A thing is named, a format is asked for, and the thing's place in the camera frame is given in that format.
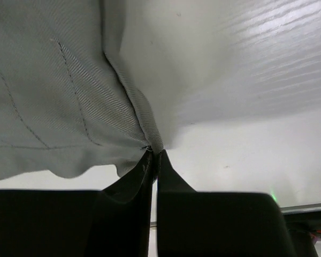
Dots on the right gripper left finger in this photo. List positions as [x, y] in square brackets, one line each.
[111, 222]

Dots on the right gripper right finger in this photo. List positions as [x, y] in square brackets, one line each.
[192, 223]

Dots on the grey pleated skirt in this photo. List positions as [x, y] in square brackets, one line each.
[67, 100]

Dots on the aluminium table edge rail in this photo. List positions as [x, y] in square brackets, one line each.
[301, 209]

